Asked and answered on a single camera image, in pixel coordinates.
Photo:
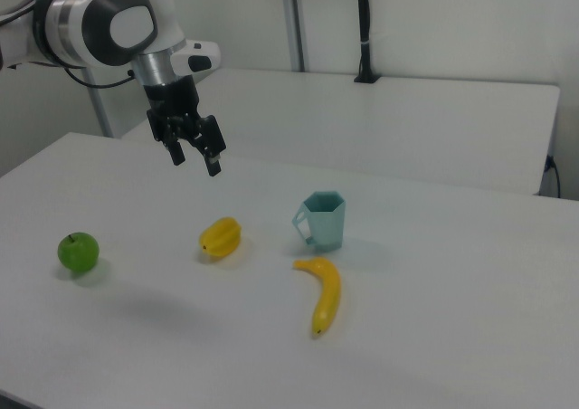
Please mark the yellow starfruit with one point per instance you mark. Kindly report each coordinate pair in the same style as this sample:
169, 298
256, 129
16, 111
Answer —
221, 239

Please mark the black pole with base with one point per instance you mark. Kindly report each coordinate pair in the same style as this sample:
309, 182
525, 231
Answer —
364, 29

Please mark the white partition frame post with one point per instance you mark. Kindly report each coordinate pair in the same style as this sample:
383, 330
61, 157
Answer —
100, 106
292, 24

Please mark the yellow banana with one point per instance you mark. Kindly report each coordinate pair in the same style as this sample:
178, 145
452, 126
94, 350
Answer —
328, 296

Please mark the teal hexagonal mug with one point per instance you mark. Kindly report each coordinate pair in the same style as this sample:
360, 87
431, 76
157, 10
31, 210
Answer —
326, 228

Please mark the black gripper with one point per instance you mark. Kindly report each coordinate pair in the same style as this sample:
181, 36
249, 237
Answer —
171, 99

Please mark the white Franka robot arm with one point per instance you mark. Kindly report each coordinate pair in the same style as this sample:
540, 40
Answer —
68, 20

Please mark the green apple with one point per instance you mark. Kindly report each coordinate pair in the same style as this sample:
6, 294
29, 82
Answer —
78, 253

